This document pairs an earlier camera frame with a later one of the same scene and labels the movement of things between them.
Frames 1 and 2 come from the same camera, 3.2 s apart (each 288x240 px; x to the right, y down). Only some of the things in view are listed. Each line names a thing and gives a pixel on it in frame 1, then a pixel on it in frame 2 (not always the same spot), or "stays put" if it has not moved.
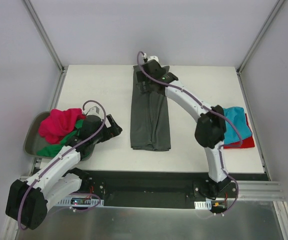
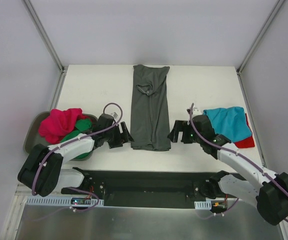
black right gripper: x=145 y=85 to x=184 y=133
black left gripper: x=109 y=127 to x=119 y=135
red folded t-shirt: x=246 y=142 stays put
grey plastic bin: x=35 y=141 stays put
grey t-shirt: x=150 y=118 stays put
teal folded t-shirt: x=237 y=115 stays put
